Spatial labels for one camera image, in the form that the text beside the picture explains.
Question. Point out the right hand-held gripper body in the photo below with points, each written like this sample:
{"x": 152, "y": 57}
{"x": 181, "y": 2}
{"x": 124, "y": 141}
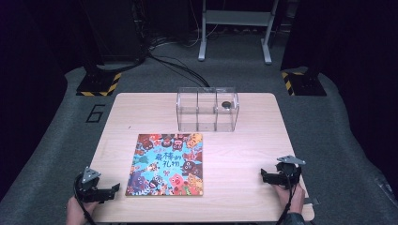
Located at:
{"x": 287, "y": 173}

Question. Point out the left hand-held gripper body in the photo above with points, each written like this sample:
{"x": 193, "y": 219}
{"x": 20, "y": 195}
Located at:
{"x": 88, "y": 186}

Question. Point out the colourful picture book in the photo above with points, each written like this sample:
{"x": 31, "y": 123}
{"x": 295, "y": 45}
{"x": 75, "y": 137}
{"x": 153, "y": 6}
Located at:
{"x": 169, "y": 164}

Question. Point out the clear acrylic compartment box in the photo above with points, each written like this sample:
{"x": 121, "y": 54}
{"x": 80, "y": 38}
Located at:
{"x": 206, "y": 109}

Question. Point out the person's right hand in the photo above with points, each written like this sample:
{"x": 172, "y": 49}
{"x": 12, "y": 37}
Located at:
{"x": 289, "y": 198}

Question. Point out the person's left hand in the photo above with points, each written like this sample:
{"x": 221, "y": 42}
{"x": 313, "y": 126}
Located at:
{"x": 76, "y": 212}

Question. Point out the dark round disc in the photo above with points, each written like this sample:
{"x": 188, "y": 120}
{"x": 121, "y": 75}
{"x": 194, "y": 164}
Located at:
{"x": 226, "y": 104}

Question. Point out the black base with hazard tape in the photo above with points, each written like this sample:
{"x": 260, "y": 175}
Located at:
{"x": 99, "y": 83}
{"x": 303, "y": 82}

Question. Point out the white metal stand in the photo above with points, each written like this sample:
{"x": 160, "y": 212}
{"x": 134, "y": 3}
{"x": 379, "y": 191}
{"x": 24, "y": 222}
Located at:
{"x": 237, "y": 28}

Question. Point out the grey metal table bracket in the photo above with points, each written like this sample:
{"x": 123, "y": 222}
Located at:
{"x": 313, "y": 201}

